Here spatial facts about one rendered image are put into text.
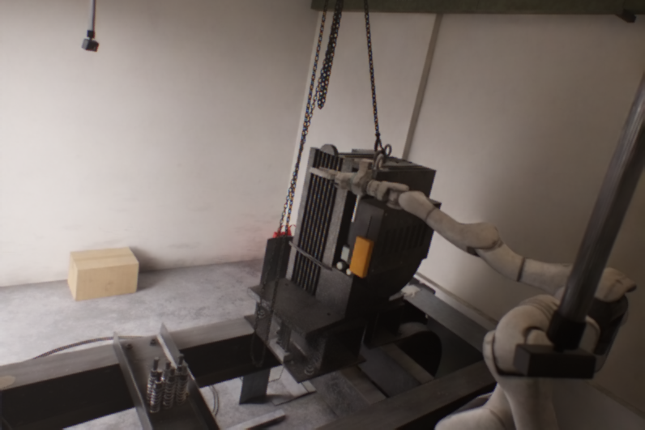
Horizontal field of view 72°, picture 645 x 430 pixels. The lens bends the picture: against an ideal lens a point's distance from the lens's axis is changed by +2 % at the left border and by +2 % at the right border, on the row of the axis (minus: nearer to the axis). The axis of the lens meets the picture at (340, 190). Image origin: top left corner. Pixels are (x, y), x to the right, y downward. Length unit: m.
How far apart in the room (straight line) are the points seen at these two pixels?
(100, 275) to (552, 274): 3.20
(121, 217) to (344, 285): 2.43
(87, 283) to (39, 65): 1.56
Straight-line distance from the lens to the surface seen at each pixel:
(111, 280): 3.87
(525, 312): 1.01
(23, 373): 2.17
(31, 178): 3.87
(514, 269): 1.39
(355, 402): 2.17
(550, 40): 2.87
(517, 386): 0.99
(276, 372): 3.19
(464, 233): 1.42
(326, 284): 2.16
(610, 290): 1.10
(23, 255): 4.08
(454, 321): 2.92
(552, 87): 2.80
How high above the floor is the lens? 1.95
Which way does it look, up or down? 14 degrees down
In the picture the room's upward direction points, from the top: 12 degrees clockwise
